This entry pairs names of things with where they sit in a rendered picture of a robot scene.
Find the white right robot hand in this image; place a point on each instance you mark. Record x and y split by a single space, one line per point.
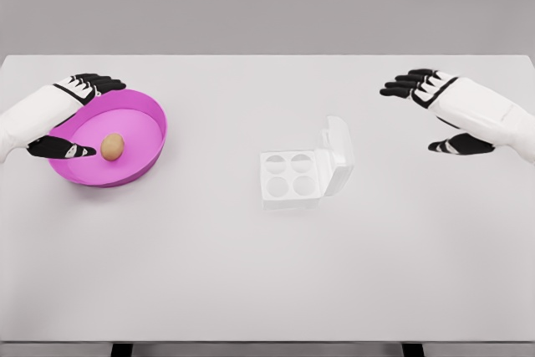
468 110

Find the brown egg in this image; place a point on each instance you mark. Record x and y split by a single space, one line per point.
112 146

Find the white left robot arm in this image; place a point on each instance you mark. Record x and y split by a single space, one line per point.
6 133

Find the pink round tray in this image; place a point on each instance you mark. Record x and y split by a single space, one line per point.
113 139

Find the white egg box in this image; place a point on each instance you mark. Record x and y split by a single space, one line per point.
307 169

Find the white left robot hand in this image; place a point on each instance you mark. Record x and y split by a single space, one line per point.
46 106

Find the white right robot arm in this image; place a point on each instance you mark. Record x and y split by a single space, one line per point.
527 131

